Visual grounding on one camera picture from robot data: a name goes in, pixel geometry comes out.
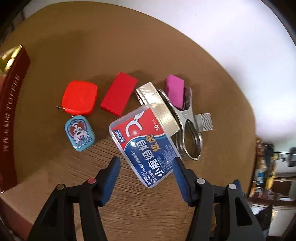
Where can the gold ribbed metal case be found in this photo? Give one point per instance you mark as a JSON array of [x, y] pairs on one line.
[[147, 94]]

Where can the pink rectangular block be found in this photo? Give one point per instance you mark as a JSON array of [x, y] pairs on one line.
[[175, 90]]

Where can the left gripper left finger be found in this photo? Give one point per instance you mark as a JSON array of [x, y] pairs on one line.
[[56, 219]]

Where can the red rectangular block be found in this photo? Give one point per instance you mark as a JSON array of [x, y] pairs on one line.
[[118, 94]]

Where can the zigzag patterned white cube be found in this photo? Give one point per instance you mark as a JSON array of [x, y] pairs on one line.
[[204, 122]]

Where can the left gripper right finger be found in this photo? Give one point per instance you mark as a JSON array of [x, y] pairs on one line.
[[220, 213]]

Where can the silver metal clip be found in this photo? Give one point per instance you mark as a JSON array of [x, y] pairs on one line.
[[188, 139]]

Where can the red toffee tin box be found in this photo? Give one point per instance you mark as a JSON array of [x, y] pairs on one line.
[[14, 65]]

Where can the clear floss pick box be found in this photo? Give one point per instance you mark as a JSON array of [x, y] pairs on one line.
[[146, 146]]

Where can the blue cartoon dog tin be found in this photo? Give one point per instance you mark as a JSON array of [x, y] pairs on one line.
[[80, 133]]

